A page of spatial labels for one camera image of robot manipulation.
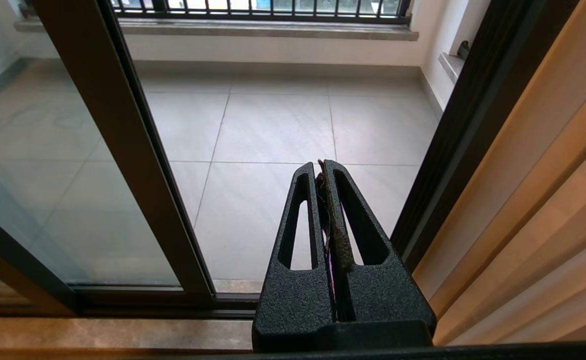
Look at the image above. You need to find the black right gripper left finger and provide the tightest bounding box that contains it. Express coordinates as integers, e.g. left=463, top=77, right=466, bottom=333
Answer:
left=252, top=161, right=337, bottom=353

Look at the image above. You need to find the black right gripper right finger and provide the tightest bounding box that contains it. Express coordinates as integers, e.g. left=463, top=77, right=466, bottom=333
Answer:
left=317, top=159, right=437, bottom=351

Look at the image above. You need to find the sliding glass door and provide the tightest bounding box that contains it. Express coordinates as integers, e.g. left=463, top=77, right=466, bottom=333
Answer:
left=0, top=0, right=219, bottom=308

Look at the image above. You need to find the short grey stone window sill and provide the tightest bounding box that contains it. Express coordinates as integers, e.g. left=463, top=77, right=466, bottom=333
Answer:
left=439, top=52, right=466, bottom=84

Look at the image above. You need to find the brown framed fixed glass door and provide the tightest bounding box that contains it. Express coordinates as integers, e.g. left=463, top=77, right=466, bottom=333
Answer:
left=0, top=202, right=78, bottom=317

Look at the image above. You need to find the long grey stone window sill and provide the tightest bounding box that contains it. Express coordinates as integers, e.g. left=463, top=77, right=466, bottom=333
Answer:
left=14, top=16, right=419, bottom=42

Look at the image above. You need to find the wide black window railing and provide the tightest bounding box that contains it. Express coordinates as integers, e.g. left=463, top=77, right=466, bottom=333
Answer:
left=18, top=0, right=412, bottom=25

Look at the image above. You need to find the dark door frame with track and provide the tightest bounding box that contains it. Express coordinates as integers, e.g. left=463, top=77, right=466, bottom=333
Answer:
left=75, top=0, right=581, bottom=319

